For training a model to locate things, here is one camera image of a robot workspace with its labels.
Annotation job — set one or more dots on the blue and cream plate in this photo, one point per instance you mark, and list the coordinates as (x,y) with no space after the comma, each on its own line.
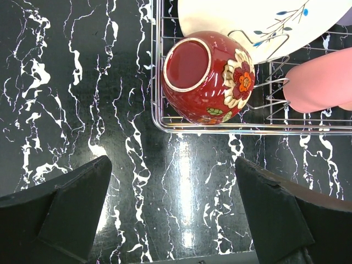
(264,28)

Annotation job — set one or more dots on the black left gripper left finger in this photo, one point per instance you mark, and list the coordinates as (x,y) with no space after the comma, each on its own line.
(56,221)

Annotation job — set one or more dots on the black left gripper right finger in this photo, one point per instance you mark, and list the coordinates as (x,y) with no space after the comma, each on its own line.
(290,223)

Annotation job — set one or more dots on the red floral ceramic bowl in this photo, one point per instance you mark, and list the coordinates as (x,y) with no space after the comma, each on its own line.
(207,77)

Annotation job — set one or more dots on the chrome wire dish rack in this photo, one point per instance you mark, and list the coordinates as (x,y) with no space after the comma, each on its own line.
(176,124)

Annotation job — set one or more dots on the pink plastic cup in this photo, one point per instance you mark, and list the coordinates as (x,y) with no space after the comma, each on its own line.
(321,83)

